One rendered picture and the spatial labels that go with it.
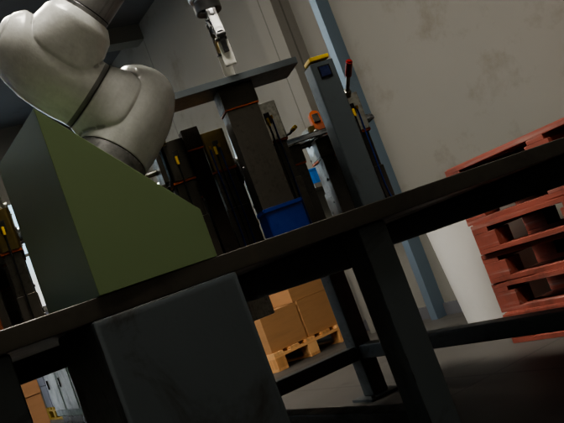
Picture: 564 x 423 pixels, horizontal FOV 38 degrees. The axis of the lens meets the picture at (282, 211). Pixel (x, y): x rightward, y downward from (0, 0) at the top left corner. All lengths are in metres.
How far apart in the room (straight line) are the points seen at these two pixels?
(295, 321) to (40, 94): 4.34
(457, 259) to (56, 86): 2.80
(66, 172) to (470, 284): 2.88
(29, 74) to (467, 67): 3.38
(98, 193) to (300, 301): 4.44
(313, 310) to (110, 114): 4.42
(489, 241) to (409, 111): 1.80
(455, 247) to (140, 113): 2.64
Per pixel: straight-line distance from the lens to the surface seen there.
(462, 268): 4.11
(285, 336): 5.76
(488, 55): 4.61
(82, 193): 1.52
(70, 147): 1.54
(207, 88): 2.17
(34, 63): 1.66
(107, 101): 1.67
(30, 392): 6.95
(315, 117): 2.78
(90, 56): 1.68
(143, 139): 1.67
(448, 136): 4.93
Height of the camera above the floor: 0.62
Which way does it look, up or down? 4 degrees up
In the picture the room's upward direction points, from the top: 20 degrees counter-clockwise
